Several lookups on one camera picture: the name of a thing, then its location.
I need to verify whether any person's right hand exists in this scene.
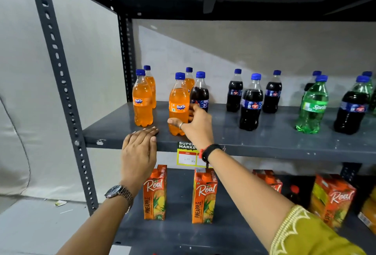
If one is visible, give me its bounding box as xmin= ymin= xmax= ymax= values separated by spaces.
xmin=167 ymin=104 xmax=215 ymax=150

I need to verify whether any person's left hand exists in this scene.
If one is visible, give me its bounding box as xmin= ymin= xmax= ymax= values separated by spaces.
xmin=120 ymin=127 xmax=159 ymax=190

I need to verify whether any orange soda bottle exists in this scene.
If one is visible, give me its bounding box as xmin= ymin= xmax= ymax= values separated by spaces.
xmin=184 ymin=67 xmax=195 ymax=94
xmin=143 ymin=65 xmax=157 ymax=109
xmin=132 ymin=69 xmax=154 ymax=127
xmin=168 ymin=72 xmax=191 ymax=136

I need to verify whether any person's right forearm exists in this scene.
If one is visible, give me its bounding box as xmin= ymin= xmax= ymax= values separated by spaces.
xmin=206 ymin=152 xmax=296 ymax=252

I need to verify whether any person's left forearm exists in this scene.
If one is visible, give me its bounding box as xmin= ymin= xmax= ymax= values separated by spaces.
xmin=56 ymin=189 xmax=139 ymax=255

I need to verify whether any yellow shelf price label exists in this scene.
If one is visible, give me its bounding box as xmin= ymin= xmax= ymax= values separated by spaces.
xmin=177 ymin=142 xmax=211 ymax=168

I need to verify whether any cola bottle with blue cap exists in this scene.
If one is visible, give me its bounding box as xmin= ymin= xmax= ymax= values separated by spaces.
xmin=334 ymin=75 xmax=371 ymax=135
xmin=262 ymin=70 xmax=282 ymax=114
xmin=301 ymin=71 xmax=322 ymax=103
xmin=226 ymin=69 xmax=244 ymax=113
xmin=239 ymin=73 xmax=264 ymax=132
xmin=190 ymin=71 xmax=210 ymax=113

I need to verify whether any black and red wristband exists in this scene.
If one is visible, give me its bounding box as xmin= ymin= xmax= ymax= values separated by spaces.
xmin=199 ymin=144 xmax=224 ymax=168

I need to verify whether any silver metal wristwatch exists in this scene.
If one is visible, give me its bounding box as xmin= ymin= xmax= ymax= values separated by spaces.
xmin=105 ymin=185 xmax=134 ymax=214

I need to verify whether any orange pineapple juice carton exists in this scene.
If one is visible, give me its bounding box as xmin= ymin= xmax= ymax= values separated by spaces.
xmin=143 ymin=165 xmax=167 ymax=221
xmin=308 ymin=174 xmax=357 ymax=230
xmin=192 ymin=168 xmax=218 ymax=224
xmin=252 ymin=170 xmax=283 ymax=194
xmin=357 ymin=186 xmax=376 ymax=235

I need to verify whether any grey metal shelving rack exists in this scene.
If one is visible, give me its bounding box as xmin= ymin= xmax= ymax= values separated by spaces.
xmin=28 ymin=0 xmax=376 ymax=255

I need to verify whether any green soda bottle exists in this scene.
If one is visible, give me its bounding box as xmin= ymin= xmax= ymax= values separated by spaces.
xmin=296 ymin=75 xmax=329 ymax=134
xmin=362 ymin=71 xmax=376 ymax=115

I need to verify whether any dark bottle with red cap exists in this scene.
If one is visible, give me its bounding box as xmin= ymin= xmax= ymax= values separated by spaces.
xmin=286 ymin=185 xmax=301 ymax=205

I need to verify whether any olive green embroidered sleeve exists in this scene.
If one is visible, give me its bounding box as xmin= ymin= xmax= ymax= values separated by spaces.
xmin=269 ymin=205 xmax=368 ymax=255

